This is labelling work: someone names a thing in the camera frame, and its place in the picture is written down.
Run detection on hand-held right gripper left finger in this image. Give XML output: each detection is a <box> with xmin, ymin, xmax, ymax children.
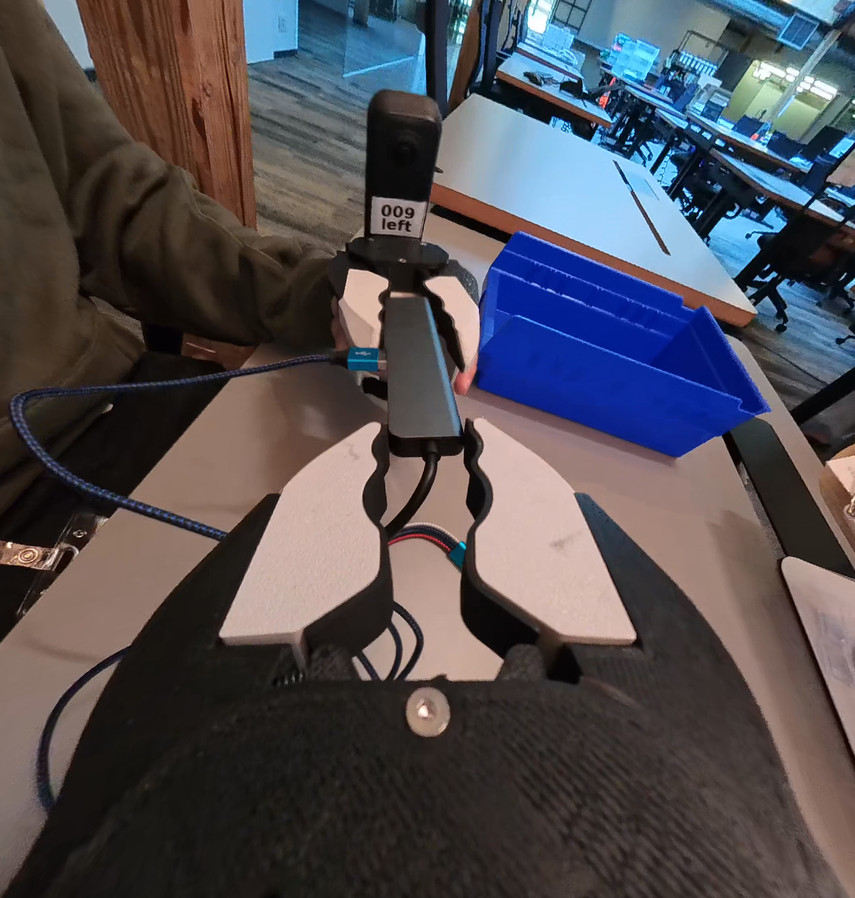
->
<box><xmin>219</xmin><ymin>421</ymin><xmax>395</xmax><ymax>664</ymax></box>

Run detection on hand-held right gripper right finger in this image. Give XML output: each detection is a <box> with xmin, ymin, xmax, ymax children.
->
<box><xmin>460</xmin><ymin>418</ymin><xmax>639</xmax><ymax>657</ymax></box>

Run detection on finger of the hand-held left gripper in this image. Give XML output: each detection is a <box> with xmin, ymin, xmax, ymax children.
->
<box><xmin>335</xmin><ymin>268</ymin><xmax>393</xmax><ymax>355</ymax></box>
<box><xmin>426</xmin><ymin>274</ymin><xmax>482</xmax><ymax>374</ymax></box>

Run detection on blue braided USB cable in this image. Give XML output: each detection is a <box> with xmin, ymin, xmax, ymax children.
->
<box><xmin>8</xmin><ymin>345</ymin><xmax>426</xmax><ymax>811</ymax></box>

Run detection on grey USB hub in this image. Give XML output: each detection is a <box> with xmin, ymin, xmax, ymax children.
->
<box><xmin>380</xmin><ymin>289</ymin><xmax>465</xmax><ymax>457</ymax></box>

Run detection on person's left forearm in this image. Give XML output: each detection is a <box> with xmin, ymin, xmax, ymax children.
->
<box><xmin>77</xmin><ymin>137</ymin><xmax>341</xmax><ymax>348</ymax></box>

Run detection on grey desk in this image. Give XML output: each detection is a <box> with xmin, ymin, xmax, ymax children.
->
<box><xmin>0</xmin><ymin>209</ymin><xmax>855</xmax><ymax>898</ymax></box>

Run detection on blue plastic bin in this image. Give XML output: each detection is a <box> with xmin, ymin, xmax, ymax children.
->
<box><xmin>475</xmin><ymin>232</ymin><xmax>772</xmax><ymax>458</ymax></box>

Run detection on white table with wood edge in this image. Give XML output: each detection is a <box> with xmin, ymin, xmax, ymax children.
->
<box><xmin>431</xmin><ymin>93</ymin><xmax>760</xmax><ymax>327</ymax></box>

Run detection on black pants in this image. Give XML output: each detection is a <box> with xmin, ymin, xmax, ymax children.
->
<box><xmin>0</xmin><ymin>323</ymin><xmax>232</xmax><ymax>667</ymax></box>

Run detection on clear badge holder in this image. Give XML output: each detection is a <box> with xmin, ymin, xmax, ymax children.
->
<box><xmin>0</xmin><ymin>512</ymin><xmax>109</xmax><ymax>618</ymax></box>

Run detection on black office chair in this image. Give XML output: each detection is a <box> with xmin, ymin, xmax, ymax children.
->
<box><xmin>736</xmin><ymin>224</ymin><xmax>832</xmax><ymax>334</ymax></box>

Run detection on person in olive sweater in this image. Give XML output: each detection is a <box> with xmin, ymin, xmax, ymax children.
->
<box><xmin>0</xmin><ymin>0</ymin><xmax>204</xmax><ymax>534</ymax></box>

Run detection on long wooden top workbench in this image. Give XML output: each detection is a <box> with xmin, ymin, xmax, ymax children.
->
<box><xmin>708</xmin><ymin>151</ymin><xmax>855</xmax><ymax>239</ymax></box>

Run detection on red blue striped cable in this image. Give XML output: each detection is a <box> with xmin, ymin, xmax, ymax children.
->
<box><xmin>389</xmin><ymin>522</ymin><xmax>471</xmax><ymax>572</ymax></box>

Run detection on black hub cable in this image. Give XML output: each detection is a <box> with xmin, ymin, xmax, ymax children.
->
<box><xmin>383</xmin><ymin>452</ymin><xmax>442</xmax><ymax>537</ymax></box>

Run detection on wooden post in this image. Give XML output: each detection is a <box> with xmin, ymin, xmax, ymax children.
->
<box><xmin>77</xmin><ymin>0</ymin><xmax>259</xmax><ymax>229</ymax></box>

